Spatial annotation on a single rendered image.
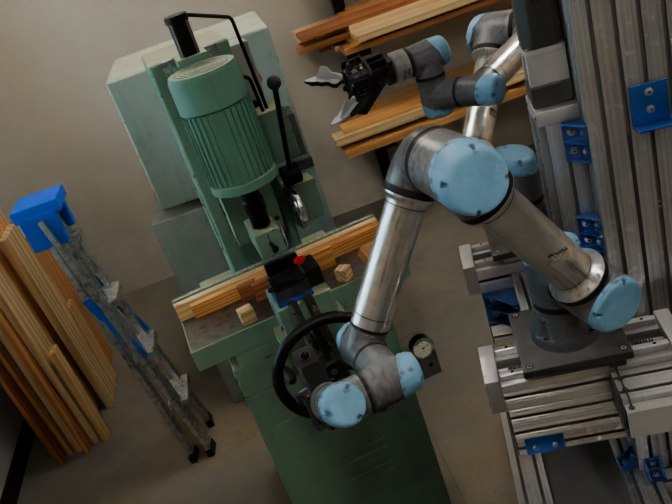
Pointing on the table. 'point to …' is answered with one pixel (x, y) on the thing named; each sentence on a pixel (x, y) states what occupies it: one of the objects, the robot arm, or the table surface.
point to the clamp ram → (280, 264)
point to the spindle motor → (223, 126)
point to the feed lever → (291, 174)
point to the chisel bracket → (266, 238)
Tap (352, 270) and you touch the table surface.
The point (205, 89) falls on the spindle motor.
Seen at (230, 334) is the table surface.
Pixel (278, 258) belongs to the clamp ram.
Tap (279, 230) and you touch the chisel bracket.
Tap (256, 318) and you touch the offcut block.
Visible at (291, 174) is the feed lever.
